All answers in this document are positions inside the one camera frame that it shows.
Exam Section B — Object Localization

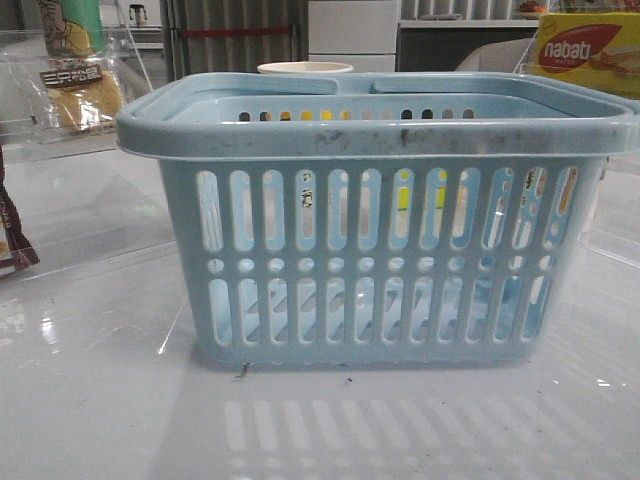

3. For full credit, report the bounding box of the green cartoon snack can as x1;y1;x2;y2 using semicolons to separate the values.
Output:
37;0;106;58

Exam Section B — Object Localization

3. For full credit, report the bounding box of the packaged bread clear wrapper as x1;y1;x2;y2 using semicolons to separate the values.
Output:
25;56;125;134

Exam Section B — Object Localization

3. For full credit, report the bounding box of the light blue plastic basket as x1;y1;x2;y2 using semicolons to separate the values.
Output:
115;72;639;371

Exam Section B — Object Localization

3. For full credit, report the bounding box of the clear acrylic left shelf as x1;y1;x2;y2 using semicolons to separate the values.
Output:
1;30;174;288

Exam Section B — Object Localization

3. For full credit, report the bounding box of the brown snack bag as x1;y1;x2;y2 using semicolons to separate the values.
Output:
1;156;40;278

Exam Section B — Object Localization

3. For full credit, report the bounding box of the white cabinet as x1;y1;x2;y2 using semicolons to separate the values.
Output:
307;1;401;72

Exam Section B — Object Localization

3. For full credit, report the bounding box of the white paper cup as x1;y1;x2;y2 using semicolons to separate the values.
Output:
257;61;354;74

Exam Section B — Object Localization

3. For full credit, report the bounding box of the yellow nabati wafer box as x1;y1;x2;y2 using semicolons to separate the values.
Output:
526;12;639;99

